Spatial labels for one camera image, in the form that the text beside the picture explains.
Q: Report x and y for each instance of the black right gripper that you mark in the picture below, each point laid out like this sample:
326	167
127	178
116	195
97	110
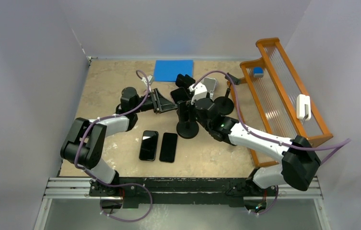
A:
185	107

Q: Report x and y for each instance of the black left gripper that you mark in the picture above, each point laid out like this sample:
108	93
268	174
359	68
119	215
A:
163	104

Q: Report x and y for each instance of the black round base phone stand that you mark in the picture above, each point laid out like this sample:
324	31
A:
187	130

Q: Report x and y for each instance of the black phone purple edge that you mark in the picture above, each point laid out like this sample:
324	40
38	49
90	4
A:
180	95

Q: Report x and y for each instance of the black phone white stripe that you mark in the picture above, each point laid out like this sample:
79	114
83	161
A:
148	146

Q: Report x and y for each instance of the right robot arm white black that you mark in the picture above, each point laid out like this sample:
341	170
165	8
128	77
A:
297	162

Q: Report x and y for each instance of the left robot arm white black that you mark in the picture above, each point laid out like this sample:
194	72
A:
83	145

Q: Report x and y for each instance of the black phone on folding stand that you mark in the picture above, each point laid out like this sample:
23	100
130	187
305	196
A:
184	81

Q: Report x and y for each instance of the white silver phone stand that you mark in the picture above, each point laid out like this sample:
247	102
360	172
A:
210	84

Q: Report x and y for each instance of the blue foam mat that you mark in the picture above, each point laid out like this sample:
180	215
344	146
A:
167	70

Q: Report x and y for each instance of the blue sponge block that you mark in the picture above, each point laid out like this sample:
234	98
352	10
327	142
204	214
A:
258	72

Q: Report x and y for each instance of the orange wooden rack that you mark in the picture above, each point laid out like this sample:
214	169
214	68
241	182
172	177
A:
275	95

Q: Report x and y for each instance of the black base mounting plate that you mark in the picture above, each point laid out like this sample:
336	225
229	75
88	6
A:
234	192

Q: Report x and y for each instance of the white clip on rack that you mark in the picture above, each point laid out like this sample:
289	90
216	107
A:
303	107

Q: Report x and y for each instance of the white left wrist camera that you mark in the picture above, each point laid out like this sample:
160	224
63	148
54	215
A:
148	81

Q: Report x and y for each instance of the aluminium frame rail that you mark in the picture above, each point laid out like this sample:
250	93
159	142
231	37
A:
78	188

